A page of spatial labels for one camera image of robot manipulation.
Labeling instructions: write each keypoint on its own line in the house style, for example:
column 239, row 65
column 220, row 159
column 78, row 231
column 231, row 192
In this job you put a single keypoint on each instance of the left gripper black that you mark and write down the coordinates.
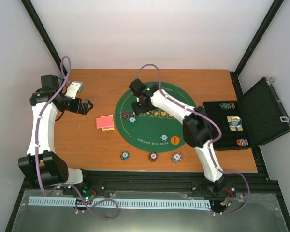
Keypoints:
column 77, row 109

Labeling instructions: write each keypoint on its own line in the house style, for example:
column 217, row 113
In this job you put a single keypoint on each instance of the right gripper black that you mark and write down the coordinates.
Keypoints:
column 137, row 111

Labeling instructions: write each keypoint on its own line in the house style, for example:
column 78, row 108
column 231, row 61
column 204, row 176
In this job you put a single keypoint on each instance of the black triangular dealer button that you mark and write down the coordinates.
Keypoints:
column 125, row 115

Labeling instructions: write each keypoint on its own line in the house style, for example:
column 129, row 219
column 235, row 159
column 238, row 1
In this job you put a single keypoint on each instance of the orange round blind button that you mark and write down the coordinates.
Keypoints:
column 175, row 140

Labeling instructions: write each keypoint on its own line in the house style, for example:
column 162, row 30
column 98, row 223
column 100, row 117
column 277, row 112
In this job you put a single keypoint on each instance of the teal poker chip stack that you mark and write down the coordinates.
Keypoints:
column 124, row 155

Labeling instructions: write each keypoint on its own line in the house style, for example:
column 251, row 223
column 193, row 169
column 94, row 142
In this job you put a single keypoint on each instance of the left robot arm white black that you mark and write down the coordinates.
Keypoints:
column 42, row 166

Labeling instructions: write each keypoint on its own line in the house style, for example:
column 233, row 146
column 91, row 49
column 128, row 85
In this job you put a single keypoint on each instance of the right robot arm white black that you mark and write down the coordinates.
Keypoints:
column 199, row 132

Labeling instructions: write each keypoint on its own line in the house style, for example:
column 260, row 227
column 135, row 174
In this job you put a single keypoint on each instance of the red playing card deck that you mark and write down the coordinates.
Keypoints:
column 105, row 122

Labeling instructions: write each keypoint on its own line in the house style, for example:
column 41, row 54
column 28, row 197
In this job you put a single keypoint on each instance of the orange card box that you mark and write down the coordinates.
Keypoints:
column 108, row 129

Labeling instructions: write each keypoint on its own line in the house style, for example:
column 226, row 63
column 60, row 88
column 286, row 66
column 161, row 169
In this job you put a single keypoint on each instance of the round green poker mat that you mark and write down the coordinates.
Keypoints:
column 145, row 133

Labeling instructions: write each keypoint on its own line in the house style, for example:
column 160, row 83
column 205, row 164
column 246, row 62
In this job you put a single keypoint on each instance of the brown poker chip stack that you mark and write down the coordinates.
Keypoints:
column 152, row 157

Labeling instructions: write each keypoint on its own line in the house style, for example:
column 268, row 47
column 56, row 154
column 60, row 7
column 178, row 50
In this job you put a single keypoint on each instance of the blue white chip stack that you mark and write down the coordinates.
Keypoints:
column 176, row 158

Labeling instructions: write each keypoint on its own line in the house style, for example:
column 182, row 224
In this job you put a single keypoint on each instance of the chips row in case top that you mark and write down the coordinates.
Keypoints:
column 227, row 106

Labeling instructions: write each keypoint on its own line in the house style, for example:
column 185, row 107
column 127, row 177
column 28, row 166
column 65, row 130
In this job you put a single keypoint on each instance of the blue white chips in case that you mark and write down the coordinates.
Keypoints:
column 235, row 123

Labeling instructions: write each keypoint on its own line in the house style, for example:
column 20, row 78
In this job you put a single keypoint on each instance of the mixed chips in case bottom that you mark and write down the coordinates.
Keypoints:
column 242, row 142

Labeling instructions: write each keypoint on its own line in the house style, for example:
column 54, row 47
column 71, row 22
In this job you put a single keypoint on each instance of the black poker case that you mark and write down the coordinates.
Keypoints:
column 261, row 111

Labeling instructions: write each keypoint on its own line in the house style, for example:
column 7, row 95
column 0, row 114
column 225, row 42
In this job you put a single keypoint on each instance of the metal front plate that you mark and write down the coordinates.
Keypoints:
column 254, row 213

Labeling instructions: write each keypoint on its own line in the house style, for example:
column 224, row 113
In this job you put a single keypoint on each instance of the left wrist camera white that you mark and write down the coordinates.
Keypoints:
column 73, row 89

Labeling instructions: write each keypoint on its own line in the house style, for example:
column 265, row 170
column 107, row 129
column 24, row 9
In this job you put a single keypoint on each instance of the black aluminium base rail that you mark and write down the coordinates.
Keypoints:
column 105, row 183

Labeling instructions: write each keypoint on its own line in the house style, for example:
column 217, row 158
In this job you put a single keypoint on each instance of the light blue cable duct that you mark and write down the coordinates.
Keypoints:
column 121, row 203

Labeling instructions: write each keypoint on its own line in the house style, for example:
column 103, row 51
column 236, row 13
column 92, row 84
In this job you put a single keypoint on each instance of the left black frame post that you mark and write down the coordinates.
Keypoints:
column 42, row 31

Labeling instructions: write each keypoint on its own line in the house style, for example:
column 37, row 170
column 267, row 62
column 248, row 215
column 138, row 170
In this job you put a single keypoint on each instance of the black frame post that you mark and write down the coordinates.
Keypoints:
column 268, row 18
column 42, row 31

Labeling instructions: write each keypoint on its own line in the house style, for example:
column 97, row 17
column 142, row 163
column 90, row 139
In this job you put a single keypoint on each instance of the right black frame post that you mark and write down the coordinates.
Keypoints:
column 268, row 18

